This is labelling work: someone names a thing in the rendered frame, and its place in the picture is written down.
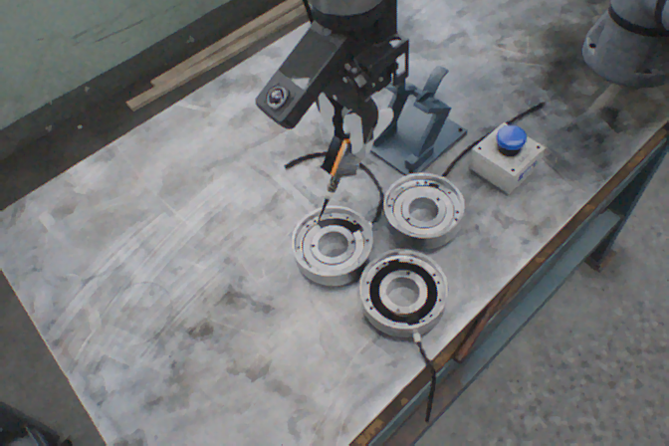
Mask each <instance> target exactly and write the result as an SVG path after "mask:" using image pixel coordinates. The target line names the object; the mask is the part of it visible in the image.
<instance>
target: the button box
mask: <svg viewBox="0 0 669 446"><path fill-rule="evenodd" d="M503 126H506V124H505V123H503V124H502V125H501V126H499V127H497V128H496V129H495V130H494V131H493V132H491V133H490V134H489V135H488V137H487V138H486V139H483V140H482V141H481V142H480V143H479V144H477V145H476V146H475V147H474V148H473V153H471V156H472V159H470V166H469V169H470V170H473V171H474V172H476V173H477V174H479V176H480V177H481V178H483V179H485V180H487V181H488V182H490V183H491V184H493V185H494V186H496V187H498V189H500V190H501V191H503V192H504V193H506V194H507V195H511V194H512V193H513V192H514V191H515V190H516V189H517V187H518V186H519V185H520V184H521V183H522V182H525V181H526V180H527V179H528V178H529V177H530V176H531V174H532V173H533V172H534V171H535V170H537V169H538V168H539V167H540V164H541V160H542V157H543V154H544V151H545V147H544V146H543V145H541V144H539V143H538V142H536V141H533V140H532V139H530V138H528V136H527V142H526V144H525V145H524V146H522V147H521V148H518V150H508V149H507V148H504V147H502V146H500V145H499V144H498V142H497V141H496V133H497V131H499V129H501V128H502V127H503Z"/></svg>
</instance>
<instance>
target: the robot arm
mask: <svg viewBox="0 0 669 446"><path fill-rule="evenodd" d="M309 1H310V2H311V9H312V15H313V19H314V20H315V21H314V22H313V23H312V25H311V26H310V27H309V29H308V30H307V32H306V34H305V35H303V36H302V38H301V39H300V40H299V42H298V43H297V44H296V47H295V48H294V49H293V51H292V52H290V53H289V55H288V56H287V57H286V59H285V61H284V62H283V63H282V65H281V66H280V67H278V69H277V70H276V72H275V74H274V75H273V76H272V78H271V79H270V80H269V82H268V83H267V84H266V85H265V86H264V87H263V88H262V90H261V91H260V92H259V94H258V95H257V96H256V99H255V102H256V105H257V107H258V108H259V109H260V110H261V112H262V113H263V114H266V115H267V116H268V117H269V118H271V119H272V120H273V121H274V122H276V123H277V125H280V126H281V127H283V128H285V129H294V128H295V127H296V126H297V125H298V122H299V121H300V120H301V118H302V117H303V116H304V115H306V113H307V112H308V111H309V108H310V107H311V106H312V104H313V103H315V104H316V107H318V109H319V112H320V113H321V115H322V118H323V120H324V123H325V126H326V128H327V129H328V131H329V132H330V133H331V135H332V137H334V134H342V133H345V132H344V129H343V125H344V119H346V124H347V126H348V128H349V130H350V139H349V140H350V143H351V154H352V155H354V156H356V157H357V158H359V159H363V158H364V157H365V156H367V155H368V154H369V153H370V152H371V148H372V145H373V142H374V141H375V140H376V139H377V138H378V136H379V134H380V133H381V132H383V131H384V130H385V129H386V128H387V127H388V126H389V123H390V122H391V120H392V117H393V113H392V109H391V108H388V109H383V110H379V109H378V103H377V100H376V99H373V98H372V95H373V94H375V93H376V92H379V91H382V90H383V89H384V88H386V87H387V86H388V85H390V82H391V74H392V86H393V87H397V86H398V85H399V83H401V82H402V81H403V80H404V79H406V78H408V77H409V42H410V39H409V38H406V37H404V36H402V35H400V34H399V33H398V32H397V0H309ZM396 40H400V42H399V43H398V45H396V46H395V47H393V48H392V45H391V43H389V42H390V41H396ZM402 54H404V70H402V72H401V73H400V74H398V75H397V70H398V69H399V63H398V62H397V59H398V57H400V56H401V55H402ZM582 57H583V59H584V61H585V63H586V64H587V66H588V67H589V68H590V69H591V70H592V71H593V72H594V73H596V74H597V75H598V76H600V77H602V78H605V79H607V80H609V81H610V82H611V83H614V84H618V85H622V86H626V87H633V88H648V87H655V86H659V85H662V84H665V83H668V81H669V0H610V3H609V6H608V9H607V10H606V11H605V12H604V14H603V15H601V17H600V18H599V19H598V21H597V22H596V23H595V24H594V26H593V27H592V28H591V30H590V32H588V33H587V35H586V37H585V40H584V44H583V47H582Z"/></svg>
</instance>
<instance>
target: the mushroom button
mask: <svg viewBox="0 0 669 446"><path fill-rule="evenodd" d="M496 141H497V142H498V144H499V145H500V146H502V147H504V148H507V149H508V150H518V148H521V147H522V146H524V145H525V144H526V142H527V134H526V132H525V131H524V130H522V129H521V128H520V127H518V126H515V125H506V126H503V127H502V128H501V129H499V131H497V133H496Z"/></svg>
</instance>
